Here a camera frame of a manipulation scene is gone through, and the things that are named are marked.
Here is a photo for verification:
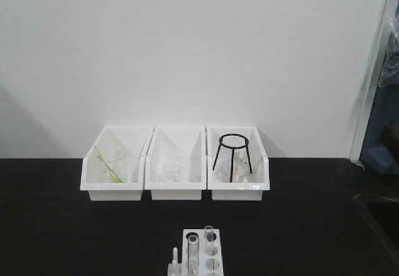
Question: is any clear test tube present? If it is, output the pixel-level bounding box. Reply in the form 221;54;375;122
187;235;199;275
204;225;214;250

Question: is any white test tube rack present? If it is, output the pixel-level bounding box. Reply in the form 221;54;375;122
167;228;224;275

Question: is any grey pegboard drying rack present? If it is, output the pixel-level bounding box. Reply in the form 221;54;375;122
358;23;399;177

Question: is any middle white storage bin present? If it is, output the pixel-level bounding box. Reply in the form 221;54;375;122
145;126;207;201

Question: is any white storage bin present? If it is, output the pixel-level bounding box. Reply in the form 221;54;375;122
80;126;154;201
145;126;207;201
206;126;270;201

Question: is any small clear beaker middle bin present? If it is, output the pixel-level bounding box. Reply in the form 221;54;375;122
164;161;181;183

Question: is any right white storage bin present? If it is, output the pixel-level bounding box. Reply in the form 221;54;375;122
206;126;270;201

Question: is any clear flask in right bin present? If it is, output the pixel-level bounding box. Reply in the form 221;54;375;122
216;151;251;183

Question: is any clear beaker in left bin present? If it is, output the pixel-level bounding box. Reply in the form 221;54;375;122
102;146;128;183

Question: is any left white storage bin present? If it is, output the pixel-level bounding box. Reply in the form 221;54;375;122
80;126;154;201

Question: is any clear plastic bag of rods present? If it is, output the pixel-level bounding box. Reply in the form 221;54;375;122
378;13;398;87

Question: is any black lab sink basin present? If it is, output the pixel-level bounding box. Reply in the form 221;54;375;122
353;194;398;265

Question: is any black wire tripod stand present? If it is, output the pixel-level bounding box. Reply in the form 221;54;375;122
212;133;252;174

